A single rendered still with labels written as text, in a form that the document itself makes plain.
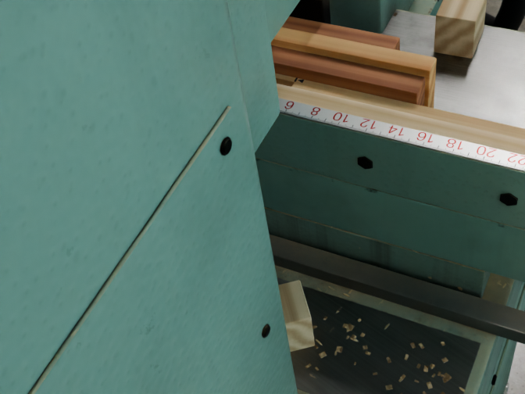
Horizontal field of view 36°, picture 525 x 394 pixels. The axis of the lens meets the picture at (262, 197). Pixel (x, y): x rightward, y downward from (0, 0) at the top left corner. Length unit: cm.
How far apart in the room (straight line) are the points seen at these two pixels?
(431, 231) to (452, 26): 17
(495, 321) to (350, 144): 18
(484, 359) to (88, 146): 43
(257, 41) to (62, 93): 22
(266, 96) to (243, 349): 15
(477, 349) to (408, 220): 11
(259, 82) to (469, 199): 18
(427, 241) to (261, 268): 22
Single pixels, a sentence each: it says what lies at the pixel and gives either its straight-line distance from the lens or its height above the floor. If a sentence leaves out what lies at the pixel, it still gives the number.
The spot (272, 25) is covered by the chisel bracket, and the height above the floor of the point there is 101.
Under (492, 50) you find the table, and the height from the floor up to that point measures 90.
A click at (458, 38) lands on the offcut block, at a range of 68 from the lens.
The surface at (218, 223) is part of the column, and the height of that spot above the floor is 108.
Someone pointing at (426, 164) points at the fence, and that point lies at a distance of 55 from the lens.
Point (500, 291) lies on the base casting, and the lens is 66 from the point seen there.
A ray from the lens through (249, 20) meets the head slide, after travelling 43.
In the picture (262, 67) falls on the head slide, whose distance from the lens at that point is 46.
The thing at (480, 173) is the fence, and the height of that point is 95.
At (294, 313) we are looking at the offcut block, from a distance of 60.
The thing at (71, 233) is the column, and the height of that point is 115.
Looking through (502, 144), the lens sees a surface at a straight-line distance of 55.
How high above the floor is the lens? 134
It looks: 49 degrees down
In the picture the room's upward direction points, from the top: 10 degrees counter-clockwise
